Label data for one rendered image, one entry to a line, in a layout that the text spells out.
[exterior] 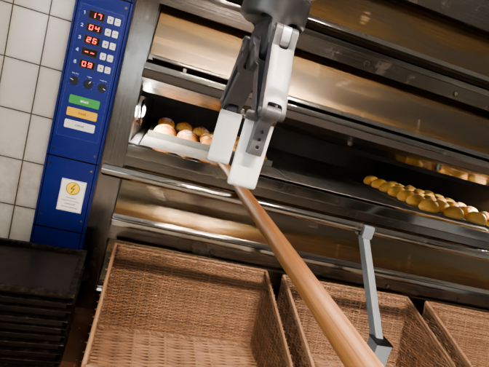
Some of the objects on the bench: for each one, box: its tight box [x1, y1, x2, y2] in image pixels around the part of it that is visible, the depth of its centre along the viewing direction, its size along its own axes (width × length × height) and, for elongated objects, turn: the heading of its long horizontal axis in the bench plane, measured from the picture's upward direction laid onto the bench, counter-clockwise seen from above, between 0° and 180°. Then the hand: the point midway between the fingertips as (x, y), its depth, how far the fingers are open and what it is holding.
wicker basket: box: [277, 275, 456, 367], centre depth 135 cm, size 49×56×28 cm
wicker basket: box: [79, 242, 295, 367], centre depth 121 cm, size 49×56×28 cm
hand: (230, 163), depth 48 cm, fingers open, 13 cm apart
